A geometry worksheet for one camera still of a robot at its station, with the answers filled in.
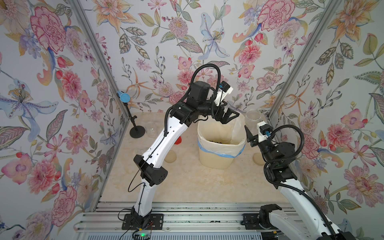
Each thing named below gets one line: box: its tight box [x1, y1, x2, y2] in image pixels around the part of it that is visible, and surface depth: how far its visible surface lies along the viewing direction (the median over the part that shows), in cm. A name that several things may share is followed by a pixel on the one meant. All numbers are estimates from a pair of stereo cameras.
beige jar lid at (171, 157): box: [164, 150, 177, 164], surface depth 97 cm
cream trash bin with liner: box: [197, 114, 247, 169], surface depth 79 cm
